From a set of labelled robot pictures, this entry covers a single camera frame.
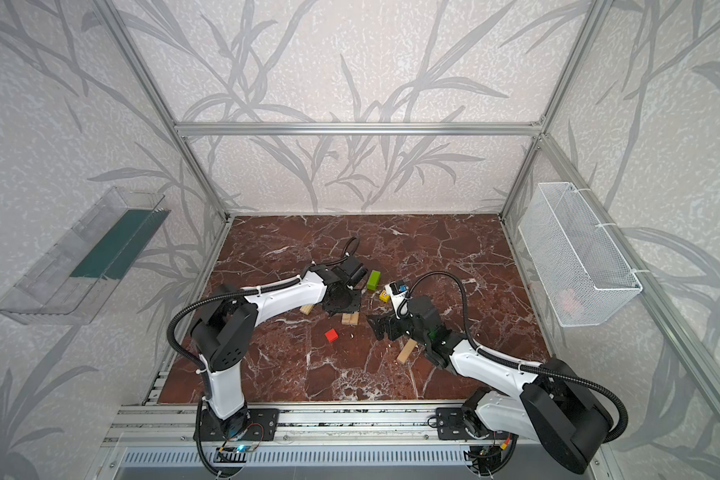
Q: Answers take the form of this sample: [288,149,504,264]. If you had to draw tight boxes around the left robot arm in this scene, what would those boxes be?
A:
[166,255,368,422]

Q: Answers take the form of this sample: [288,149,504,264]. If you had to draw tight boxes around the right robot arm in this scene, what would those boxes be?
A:
[367,295,629,474]

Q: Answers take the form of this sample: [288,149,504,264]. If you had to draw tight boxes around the green long block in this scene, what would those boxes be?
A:
[366,270,381,292]

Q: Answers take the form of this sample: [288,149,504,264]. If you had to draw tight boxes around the red cube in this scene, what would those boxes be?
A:
[325,329,339,343]

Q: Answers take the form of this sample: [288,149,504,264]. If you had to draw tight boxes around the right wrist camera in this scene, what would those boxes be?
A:
[384,281,408,304]

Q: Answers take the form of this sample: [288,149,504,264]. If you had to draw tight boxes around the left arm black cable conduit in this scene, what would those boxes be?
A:
[166,236,361,373]

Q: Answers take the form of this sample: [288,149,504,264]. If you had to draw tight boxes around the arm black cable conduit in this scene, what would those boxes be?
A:
[166,236,361,373]
[395,271,630,444]

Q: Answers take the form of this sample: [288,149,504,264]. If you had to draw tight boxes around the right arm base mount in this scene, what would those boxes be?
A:
[426,407,510,442]

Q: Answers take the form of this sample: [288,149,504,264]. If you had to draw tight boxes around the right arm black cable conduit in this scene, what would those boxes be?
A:
[395,271,630,444]

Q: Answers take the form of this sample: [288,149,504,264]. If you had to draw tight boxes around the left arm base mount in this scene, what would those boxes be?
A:
[193,408,280,442]

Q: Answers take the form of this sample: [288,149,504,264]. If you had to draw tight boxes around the white wire wall basket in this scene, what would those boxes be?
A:
[519,182,643,327]

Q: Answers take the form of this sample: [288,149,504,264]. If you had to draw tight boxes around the aluminium frame crossbar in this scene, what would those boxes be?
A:
[175,122,541,137]

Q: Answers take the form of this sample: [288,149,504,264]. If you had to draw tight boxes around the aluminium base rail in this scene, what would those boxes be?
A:
[102,393,538,450]

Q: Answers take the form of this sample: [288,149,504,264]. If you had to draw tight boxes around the clear plastic wall bin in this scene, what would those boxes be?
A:
[0,187,170,325]

